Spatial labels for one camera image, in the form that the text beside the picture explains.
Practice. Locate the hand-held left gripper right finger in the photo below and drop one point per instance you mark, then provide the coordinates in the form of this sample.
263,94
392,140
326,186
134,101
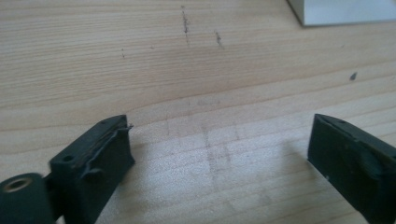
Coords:
355,168

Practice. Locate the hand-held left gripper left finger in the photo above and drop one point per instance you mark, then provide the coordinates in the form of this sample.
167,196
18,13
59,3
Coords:
93,174

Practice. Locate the white box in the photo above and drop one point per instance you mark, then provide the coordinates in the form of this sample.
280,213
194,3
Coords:
345,11

